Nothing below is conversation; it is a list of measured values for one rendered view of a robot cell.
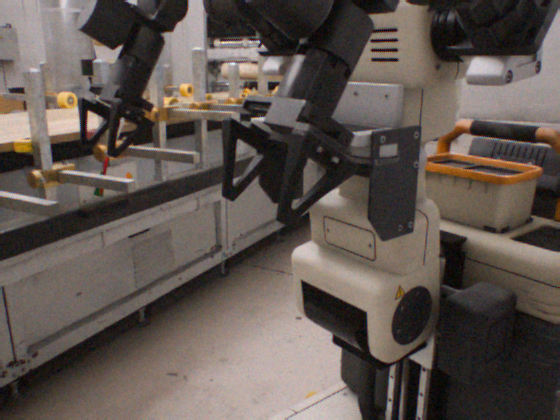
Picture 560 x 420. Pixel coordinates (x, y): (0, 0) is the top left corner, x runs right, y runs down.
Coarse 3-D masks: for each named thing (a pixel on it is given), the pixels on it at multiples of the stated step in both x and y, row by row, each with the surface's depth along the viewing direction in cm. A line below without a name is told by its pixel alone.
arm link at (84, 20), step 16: (96, 0) 73; (112, 0) 75; (176, 0) 78; (80, 16) 76; (96, 16) 73; (112, 16) 74; (128, 16) 77; (144, 16) 78; (160, 16) 77; (176, 16) 78; (96, 32) 74; (112, 32) 75; (160, 32) 82; (112, 48) 78
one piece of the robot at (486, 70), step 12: (540, 48) 66; (480, 60) 65; (492, 60) 64; (504, 60) 63; (516, 60) 63; (528, 60) 66; (540, 60) 67; (468, 72) 66; (480, 72) 64; (492, 72) 63; (504, 72) 62; (516, 72) 64; (528, 72) 66; (468, 84) 66; (480, 84) 65; (492, 84) 63; (504, 84) 63
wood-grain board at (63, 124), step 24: (192, 96) 336; (216, 96) 336; (0, 120) 209; (24, 120) 209; (48, 120) 208; (72, 120) 208; (96, 120) 207; (168, 120) 215; (192, 120) 229; (0, 144) 152
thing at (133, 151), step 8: (96, 144) 175; (128, 152) 168; (136, 152) 167; (144, 152) 165; (152, 152) 163; (160, 152) 162; (168, 152) 160; (176, 152) 159; (184, 152) 159; (192, 152) 159; (168, 160) 161; (176, 160) 159; (184, 160) 158; (192, 160) 156
